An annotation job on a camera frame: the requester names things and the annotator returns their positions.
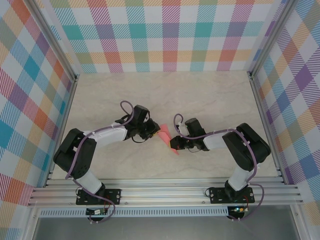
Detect aluminium side rail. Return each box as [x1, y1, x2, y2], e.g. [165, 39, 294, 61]
[43, 74, 80, 188]
[248, 72, 288, 186]

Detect aluminium corner post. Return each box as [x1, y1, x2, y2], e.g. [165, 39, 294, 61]
[24, 0, 80, 82]
[246, 0, 298, 78]

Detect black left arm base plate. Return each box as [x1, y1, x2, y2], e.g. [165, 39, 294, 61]
[75, 188, 123, 206]

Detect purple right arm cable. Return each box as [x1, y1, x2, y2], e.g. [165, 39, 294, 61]
[173, 113, 266, 223]

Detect slotted grey cable duct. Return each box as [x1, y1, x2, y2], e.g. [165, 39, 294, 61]
[39, 206, 230, 218]

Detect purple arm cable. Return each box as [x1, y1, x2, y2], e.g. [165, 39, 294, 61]
[64, 100, 135, 225]
[173, 113, 266, 223]

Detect aluminium mounting rail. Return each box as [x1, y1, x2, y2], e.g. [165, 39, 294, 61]
[27, 176, 305, 207]

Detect pink cloth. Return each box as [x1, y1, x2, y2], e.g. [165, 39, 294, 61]
[157, 123, 181, 157]

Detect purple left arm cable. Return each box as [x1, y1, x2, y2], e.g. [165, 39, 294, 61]
[64, 100, 135, 225]

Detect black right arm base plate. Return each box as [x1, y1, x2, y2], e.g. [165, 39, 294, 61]
[208, 186, 256, 205]

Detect aluminium frame leg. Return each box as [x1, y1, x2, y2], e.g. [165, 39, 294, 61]
[22, 206, 42, 240]
[289, 203, 310, 240]

